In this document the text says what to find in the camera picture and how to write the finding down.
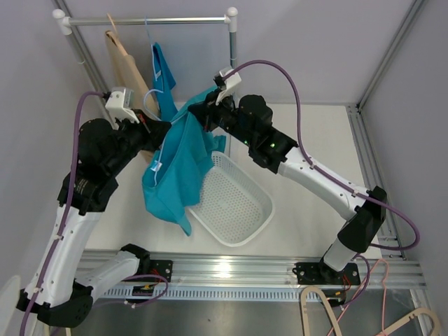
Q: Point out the teal t shirt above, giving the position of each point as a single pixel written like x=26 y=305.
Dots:
x=174 y=178

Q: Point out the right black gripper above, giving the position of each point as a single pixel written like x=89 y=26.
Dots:
x=210 y=108

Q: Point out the blue wire hanger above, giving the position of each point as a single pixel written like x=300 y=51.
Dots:
x=154 y=115
x=148 y=33

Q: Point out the blue t shirt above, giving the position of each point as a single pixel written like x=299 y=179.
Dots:
x=163 y=84

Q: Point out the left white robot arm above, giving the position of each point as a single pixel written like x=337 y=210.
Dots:
x=56 y=295

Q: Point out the beige t shirt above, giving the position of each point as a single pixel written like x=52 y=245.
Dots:
x=127 y=74

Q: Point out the aluminium mounting rail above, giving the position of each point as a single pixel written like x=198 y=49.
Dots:
x=250 y=278

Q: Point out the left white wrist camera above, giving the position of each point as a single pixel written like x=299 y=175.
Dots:
x=119 y=105

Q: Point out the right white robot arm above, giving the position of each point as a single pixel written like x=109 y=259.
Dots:
x=250 y=122

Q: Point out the beige plastic hanger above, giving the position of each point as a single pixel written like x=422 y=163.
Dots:
x=110 y=19

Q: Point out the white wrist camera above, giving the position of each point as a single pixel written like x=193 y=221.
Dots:
x=119 y=105
x=227 y=80

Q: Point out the metal clothes rack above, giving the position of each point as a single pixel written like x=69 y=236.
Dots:
x=69 y=28

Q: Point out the white perforated basket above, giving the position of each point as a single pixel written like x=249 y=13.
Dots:
x=233 y=208

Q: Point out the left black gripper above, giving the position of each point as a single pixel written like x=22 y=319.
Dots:
x=152 y=131

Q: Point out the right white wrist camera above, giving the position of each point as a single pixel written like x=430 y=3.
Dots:
x=227 y=80

